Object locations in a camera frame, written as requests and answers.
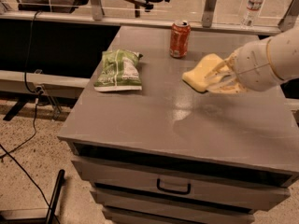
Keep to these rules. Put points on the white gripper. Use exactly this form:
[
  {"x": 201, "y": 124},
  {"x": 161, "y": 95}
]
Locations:
[{"x": 252, "y": 66}]

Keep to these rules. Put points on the grey metal railing post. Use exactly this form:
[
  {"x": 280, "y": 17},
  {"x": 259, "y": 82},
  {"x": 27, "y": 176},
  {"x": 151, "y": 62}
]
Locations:
[
  {"x": 97, "y": 10},
  {"x": 208, "y": 13}
]

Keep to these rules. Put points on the black drawer handle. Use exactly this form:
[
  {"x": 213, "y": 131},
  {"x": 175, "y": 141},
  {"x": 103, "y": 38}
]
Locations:
[{"x": 173, "y": 188}]

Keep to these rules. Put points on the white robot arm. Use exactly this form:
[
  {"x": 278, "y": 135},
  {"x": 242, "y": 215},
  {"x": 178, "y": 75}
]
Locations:
[{"x": 284, "y": 54}]

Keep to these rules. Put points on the green jalapeno chip bag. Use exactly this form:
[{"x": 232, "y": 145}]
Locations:
[{"x": 119, "y": 72}]

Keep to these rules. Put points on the grey drawer cabinet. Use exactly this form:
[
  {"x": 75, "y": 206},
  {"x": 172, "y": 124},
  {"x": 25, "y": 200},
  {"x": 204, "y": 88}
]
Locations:
[{"x": 238, "y": 152}]

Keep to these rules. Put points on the orange soda can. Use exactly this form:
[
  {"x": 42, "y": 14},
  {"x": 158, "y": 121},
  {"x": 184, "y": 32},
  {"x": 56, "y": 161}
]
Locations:
[{"x": 180, "y": 31}]

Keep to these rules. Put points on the clear plastic water bottle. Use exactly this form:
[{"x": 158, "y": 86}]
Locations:
[{"x": 253, "y": 7}]

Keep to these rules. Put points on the black metal stand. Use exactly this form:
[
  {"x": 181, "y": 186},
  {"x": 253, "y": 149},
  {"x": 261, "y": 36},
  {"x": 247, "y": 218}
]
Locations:
[{"x": 46, "y": 215}]

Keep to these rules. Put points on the yellow sponge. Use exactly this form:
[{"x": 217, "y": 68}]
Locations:
[{"x": 202, "y": 75}]

